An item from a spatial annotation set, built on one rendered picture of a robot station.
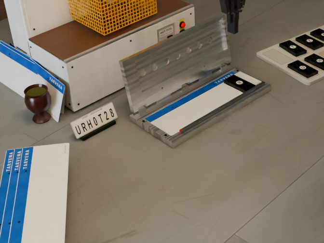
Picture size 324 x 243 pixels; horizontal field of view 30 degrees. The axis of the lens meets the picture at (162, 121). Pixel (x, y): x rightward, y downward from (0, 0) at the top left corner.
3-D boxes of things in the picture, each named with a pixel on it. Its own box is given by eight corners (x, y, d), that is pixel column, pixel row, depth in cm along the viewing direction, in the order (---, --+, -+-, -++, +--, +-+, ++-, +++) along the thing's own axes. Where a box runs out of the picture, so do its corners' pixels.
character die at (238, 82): (245, 93, 198) (245, 90, 197) (223, 83, 204) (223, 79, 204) (255, 87, 200) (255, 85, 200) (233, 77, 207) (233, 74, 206)
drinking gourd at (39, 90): (34, 110, 201) (28, 82, 195) (58, 112, 200) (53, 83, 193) (24, 125, 195) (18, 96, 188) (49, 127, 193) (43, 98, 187)
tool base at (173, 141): (173, 148, 180) (172, 138, 178) (129, 120, 193) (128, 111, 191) (270, 90, 203) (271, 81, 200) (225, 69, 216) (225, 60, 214)
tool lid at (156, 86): (122, 61, 181) (118, 60, 183) (135, 117, 190) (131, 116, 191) (224, 13, 204) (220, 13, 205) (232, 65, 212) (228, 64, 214)
